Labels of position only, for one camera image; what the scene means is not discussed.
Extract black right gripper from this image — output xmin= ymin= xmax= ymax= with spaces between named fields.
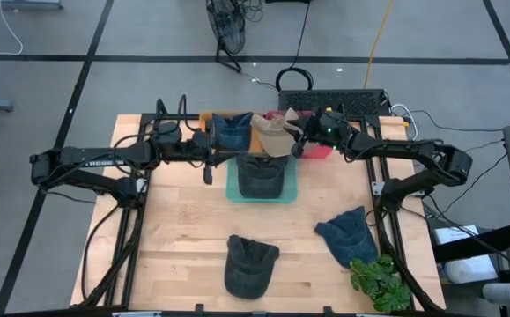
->
xmin=292 ymin=108 xmax=353 ymax=159

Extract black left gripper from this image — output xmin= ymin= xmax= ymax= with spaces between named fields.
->
xmin=181 ymin=129 xmax=239 ymax=186

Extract blue denim baseball cap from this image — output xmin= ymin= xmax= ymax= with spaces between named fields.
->
xmin=211 ymin=112 xmax=255 ymax=153
xmin=314 ymin=205 xmax=379 ymax=269

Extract beige baseball cap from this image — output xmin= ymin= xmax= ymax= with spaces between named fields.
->
xmin=249 ymin=107 xmax=305 ymax=159

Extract orange plastic tray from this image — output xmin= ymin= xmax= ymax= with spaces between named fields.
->
xmin=198 ymin=109 xmax=267 ymax=155

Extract dark grey baseball cap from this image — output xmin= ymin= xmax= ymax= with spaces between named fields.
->
xmin=235 ymin=152 xmax=290 ymax=200
xmin=223 ymin=234 xmax=281 ymax=300

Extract green plastic tray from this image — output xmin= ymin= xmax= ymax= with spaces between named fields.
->
xmin=225 ymin=153 xmax=299 ymax=204

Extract pink plastic tray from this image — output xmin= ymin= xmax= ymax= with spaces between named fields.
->
xmin=265 ymin=109 xmax=334 ymax=159

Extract black grilled computer case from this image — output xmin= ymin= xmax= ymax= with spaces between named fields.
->
xmin=277 ymin=88 xmax=392 ymax=120

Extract black floor fan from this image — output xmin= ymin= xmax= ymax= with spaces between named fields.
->
xmin=204 ymin=0 xmax=247 ymax=74

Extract green artificial plant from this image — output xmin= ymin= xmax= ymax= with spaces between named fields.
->
xmin=349 ymin=254 xmax=413 ymax=313

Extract white cardboard box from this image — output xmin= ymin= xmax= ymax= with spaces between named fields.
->
xmin=432 ymin=225 xmax=481 ymax=246

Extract white paper roll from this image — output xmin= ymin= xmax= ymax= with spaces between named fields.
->
xmin=440 ymin=254 xmax=499 ymax=285

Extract black shelf bar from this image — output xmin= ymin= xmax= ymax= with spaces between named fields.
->
xmin=432 ymin=222 xmax=510 ymax=265

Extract grey cylinder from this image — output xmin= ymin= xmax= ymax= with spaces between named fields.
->
xmin=482 ymin=281 xmax=510 ymax=307

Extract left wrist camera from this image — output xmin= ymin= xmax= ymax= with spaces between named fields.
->
xmin=192 ymin=129 xmax=214 ymax=150

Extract black coiled cable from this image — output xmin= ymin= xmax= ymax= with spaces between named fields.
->
xmin=274 ymin=0 xmax=315 ymax=93

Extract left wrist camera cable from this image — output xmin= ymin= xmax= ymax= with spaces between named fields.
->
xmin=176 ymin=93 xmax=190 ymax=133

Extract black aluminium rig frame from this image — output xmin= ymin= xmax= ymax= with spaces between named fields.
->
xmin=78 ymin=99 xmax=446 ymax=314

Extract white looped cable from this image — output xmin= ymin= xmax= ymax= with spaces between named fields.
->
xmin=389 ymin=103 xmax=420 ymax=143

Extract yellow power cord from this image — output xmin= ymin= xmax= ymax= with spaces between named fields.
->
xmin=363 ymin=0 xmax=396 ymax=90

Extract tangled black cables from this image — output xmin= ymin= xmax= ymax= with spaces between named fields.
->
xmin=236 ymin=0 xmax=265 ymax=23

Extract long black floor cable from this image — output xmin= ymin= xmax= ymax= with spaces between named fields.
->
xmin=406 ymin=108 xmax=510 ymax=133

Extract black arm base cable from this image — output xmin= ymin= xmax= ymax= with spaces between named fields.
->
xmin=80 ymin=203 xmax=123 ymax=305

